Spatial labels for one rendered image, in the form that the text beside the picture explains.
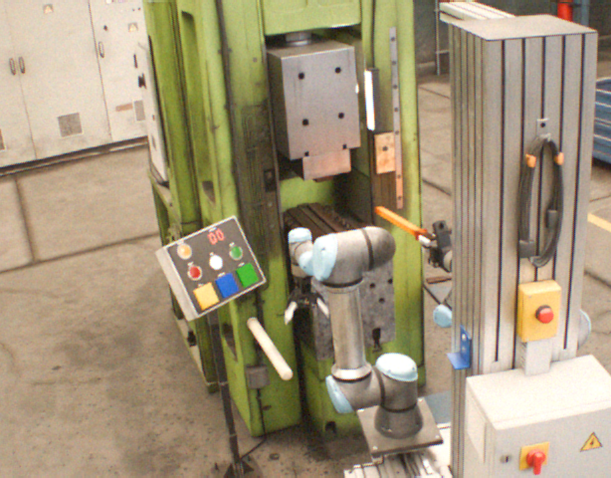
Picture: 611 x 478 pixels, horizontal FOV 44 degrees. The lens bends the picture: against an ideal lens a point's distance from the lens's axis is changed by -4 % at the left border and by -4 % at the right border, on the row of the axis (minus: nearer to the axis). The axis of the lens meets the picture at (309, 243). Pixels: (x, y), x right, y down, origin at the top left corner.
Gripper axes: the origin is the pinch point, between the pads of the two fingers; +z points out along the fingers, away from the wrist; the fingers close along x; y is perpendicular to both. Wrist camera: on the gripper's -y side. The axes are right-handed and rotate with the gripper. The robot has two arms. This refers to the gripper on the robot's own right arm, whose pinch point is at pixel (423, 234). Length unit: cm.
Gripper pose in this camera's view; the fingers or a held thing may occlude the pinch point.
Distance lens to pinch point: 285.8
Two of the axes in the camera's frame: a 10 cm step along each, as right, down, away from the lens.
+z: -3.6, -3.3, 8.7
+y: 1.1, 9.1, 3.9
